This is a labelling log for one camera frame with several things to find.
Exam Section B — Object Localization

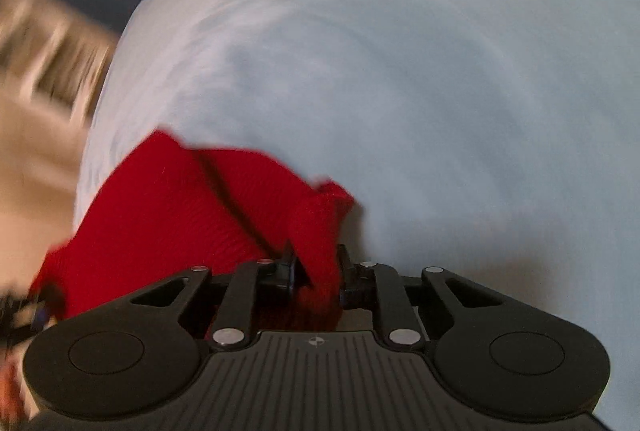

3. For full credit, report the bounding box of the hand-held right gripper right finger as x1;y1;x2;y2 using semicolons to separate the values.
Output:
337;243;507;348

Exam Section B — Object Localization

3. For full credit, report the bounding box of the red knit sock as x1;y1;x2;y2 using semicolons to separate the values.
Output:
30;130;358;343

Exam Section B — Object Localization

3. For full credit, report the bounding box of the light blue fleece blanket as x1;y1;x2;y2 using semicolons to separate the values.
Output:
72;0;640;431

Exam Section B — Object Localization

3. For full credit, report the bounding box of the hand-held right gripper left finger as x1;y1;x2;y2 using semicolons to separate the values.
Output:
127;243;309;353

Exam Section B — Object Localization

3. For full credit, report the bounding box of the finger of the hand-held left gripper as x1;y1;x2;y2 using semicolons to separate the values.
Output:
0;290;60;345

